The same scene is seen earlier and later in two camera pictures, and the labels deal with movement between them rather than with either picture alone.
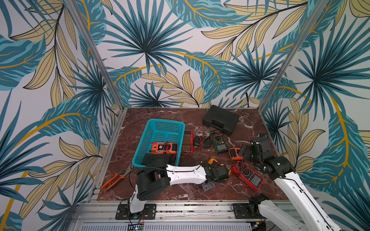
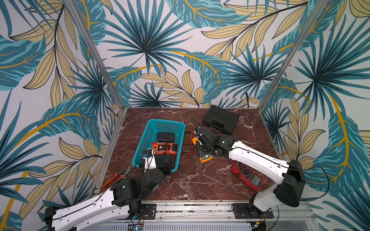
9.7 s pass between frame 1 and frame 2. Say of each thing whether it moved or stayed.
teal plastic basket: stayed
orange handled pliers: stayed
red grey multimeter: stayed
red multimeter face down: stayed
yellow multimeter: moved
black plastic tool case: stayed
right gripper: moved
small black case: moved
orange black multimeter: stayed
